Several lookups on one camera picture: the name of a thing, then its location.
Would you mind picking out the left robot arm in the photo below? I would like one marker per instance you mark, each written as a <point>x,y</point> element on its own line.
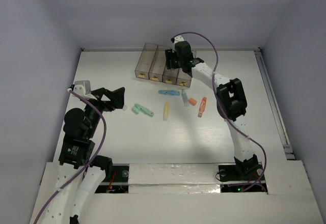
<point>81,168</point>

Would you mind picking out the yellow highlighter marker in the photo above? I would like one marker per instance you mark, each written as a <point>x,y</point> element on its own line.
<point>166,112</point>

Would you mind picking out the silver foil front rail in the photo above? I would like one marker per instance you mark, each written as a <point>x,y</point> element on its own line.
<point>173,178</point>

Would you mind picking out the green correction tape pen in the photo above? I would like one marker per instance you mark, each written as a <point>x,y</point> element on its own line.
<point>137,108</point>

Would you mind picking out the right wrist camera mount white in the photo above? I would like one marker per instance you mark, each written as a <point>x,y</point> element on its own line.
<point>176,40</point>

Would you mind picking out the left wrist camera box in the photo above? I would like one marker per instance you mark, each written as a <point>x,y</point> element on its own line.
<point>82,87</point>

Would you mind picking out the orange correction tape pen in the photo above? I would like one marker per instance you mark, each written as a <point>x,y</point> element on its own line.
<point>202,107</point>

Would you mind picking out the orange marker cap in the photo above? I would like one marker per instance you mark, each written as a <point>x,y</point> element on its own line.
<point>192,101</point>

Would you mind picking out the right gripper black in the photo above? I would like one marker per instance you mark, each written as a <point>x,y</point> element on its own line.
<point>170,56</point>

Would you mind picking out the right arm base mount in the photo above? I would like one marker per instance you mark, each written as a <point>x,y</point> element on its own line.
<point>242,176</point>

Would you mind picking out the blue correction tape pen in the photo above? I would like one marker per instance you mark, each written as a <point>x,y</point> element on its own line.
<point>169,92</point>

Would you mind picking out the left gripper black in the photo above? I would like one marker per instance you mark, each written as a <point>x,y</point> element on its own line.
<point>104,99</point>

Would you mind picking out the green highlighter marker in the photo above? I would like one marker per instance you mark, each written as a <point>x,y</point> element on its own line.
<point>185,98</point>

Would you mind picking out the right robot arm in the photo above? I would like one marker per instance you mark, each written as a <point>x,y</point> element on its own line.
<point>231,103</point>

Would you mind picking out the smoked drawer box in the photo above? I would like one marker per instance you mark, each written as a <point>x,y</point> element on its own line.
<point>183,79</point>
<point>158,64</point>
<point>145,61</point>
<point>170,76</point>

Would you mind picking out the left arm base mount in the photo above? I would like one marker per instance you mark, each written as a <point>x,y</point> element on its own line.
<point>116,176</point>

